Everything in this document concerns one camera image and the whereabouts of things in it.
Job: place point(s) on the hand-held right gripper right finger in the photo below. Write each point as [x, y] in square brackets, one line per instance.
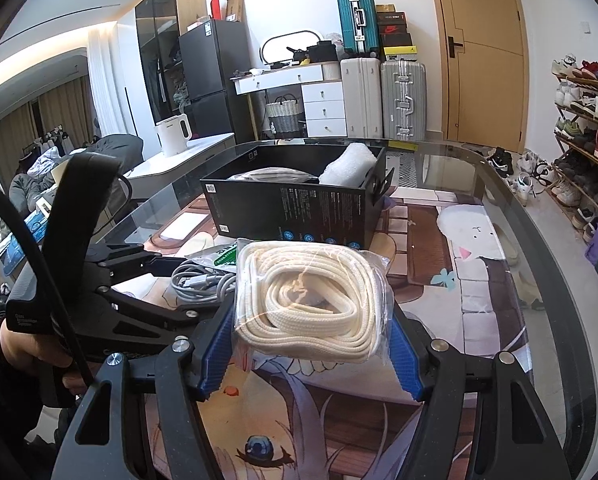
[404, 365]

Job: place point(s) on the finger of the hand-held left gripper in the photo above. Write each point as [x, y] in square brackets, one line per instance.
[139, 262]
[154, 310]

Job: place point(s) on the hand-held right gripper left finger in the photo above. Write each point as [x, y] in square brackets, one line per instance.
[216, 360]

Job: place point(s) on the bagged cream shoelaces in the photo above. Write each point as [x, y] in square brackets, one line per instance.
[309, 300]

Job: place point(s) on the black cardboard box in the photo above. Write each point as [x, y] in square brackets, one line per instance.
[304, 210]

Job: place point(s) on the white foam sheet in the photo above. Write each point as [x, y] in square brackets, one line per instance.
[349, 165]

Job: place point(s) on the person's left hand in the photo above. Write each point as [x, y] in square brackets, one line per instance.
[26, 345]

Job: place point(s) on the dark beanbag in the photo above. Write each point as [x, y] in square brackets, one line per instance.
[119, 152]

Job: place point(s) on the grey white clothing pile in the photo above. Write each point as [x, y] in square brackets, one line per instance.
[34, 170]

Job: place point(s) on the clothes rack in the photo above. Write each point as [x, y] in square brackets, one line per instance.
[54, 142]

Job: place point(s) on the green label packet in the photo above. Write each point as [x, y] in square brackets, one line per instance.
[219, 257]

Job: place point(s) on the brown curtain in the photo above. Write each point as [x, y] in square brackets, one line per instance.
[61, 105]

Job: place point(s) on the printed desk mat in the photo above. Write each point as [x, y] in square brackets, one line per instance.
[429, 270]

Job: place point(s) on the white electric kettle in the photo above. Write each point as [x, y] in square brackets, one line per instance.
[171, 135]

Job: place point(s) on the white side table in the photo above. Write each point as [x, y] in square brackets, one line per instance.
[189, 152]

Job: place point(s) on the white curtain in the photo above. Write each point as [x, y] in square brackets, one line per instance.
[104, 85]

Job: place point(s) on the beige slipper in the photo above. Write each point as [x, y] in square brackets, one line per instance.
[529, 290]
[509, 247]

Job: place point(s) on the dark glass wardrobe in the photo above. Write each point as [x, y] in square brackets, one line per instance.
[154, 35]

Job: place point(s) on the black refrigerator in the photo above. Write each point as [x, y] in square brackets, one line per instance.
[211, 60]

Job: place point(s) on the striped floor rug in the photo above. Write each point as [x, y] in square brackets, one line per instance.
[404, 170]

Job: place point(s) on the woven basket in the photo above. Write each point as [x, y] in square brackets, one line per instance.
[284, 112]

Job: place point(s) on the pile of shoes on floor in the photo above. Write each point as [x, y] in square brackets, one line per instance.
[526, 182]

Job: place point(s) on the red bag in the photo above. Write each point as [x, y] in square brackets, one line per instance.
[217, 7]

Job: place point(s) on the flat cardboard box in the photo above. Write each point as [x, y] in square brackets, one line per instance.
[234, 7]

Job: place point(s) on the white vanity desk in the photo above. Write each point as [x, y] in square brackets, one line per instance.
[324, 110]

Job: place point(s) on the oval mirror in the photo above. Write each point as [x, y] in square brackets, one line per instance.
[286, 47]

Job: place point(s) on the silver suitcase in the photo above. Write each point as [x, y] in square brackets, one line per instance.
[403, 100]

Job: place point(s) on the white suitcase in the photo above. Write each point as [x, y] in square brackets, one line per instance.
[361, 97]

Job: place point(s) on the black bag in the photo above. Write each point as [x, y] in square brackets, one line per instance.
[323, 51]

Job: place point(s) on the wooden door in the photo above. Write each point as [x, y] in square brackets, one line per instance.
[484, 95]

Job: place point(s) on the yellow black shoe box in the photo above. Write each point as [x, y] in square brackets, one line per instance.
[400, 53]

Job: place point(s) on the teal suitcase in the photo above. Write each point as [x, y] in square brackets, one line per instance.
[356, 22]

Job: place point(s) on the wooden shoe rack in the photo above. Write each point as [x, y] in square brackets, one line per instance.
[584, 81]

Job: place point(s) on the black red shoe box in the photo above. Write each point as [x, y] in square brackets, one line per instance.
[391, 24]

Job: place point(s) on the brown shoe box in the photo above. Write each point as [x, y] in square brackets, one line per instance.
[385, 8]

